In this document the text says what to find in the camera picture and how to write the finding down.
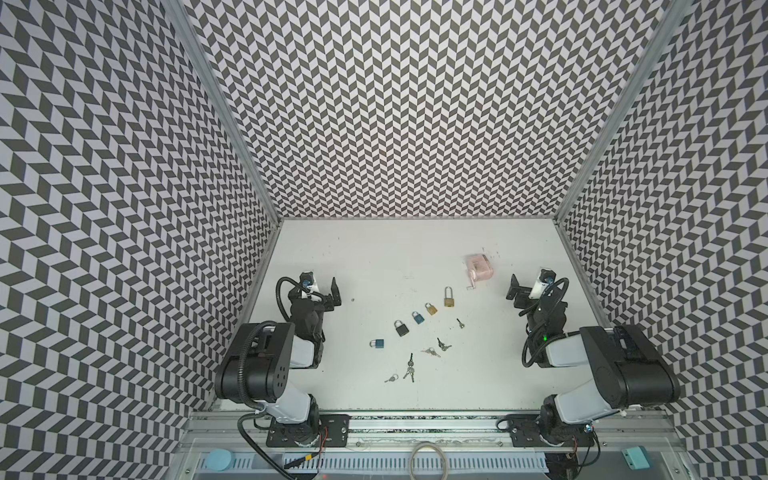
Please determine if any long shackle brass padlock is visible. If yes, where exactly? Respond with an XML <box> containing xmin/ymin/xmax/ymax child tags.
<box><xmin>443</xmin><ymin>286</ymin><xmax>455</xmax><ymax>308</ymax></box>

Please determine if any black padlock with keys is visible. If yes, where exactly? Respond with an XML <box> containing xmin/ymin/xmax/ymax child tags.
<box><xmin>393</xmin><ymin>320</ymin><xmax>409</xmax><ymax>337</ymax></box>

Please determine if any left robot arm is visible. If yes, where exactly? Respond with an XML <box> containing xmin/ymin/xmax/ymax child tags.
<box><xmin>214</xmin><ymin>272</ymin><xmax>350</xmax><ymax>448</ymax></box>

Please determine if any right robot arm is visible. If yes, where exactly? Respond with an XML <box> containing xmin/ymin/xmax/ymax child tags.
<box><xmin>496</xmin><ymin>269</ymin><xmax>682</xmax><ymax>449</ymax></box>

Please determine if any black padlock key set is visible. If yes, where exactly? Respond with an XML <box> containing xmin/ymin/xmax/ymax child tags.
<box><xmin>404</xmin><ymin>354</ymin><xmax>415</xmax><ymax>383</ymax></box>

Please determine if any left teal device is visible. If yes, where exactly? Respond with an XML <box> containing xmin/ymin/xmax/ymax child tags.
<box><xmin>204</xmin><ymin>449</ymin><xmax>236</xmax><ymax>472</ymax></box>

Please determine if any right teal box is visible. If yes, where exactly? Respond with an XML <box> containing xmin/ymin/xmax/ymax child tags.
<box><xmin>621</xmin><ymin>446</ymin><xmax>651</xmax><ymax>471</ymax></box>

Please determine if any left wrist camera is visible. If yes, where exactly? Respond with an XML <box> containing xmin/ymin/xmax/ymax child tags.
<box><xmin>298</xmin><ymin>271</ymin><xmax>320</xmax><ymax>298</ymax></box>

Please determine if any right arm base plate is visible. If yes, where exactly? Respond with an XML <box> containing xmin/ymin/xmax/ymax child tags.
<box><xmin>496</xmin><ymin>414</ymin><xmax>595</xmax><ymax>449</ymax></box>

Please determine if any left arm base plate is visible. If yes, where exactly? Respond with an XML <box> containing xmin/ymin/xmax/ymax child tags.
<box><xmin>266</xmin><ymin>414</ymin><xmax>351</xmax><ymax>448</ymax></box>

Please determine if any grey cable loop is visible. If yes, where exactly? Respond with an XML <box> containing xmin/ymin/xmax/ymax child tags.
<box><xmin>407</xmin><ymin>440</ymin><xmax>450</xmax><ymax>480</ymax></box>

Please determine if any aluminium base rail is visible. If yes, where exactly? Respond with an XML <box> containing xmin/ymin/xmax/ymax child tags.
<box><xmin>173</xmin><ymin>407</ymin><xmax>691</xmax><ymax>480</ymax></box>

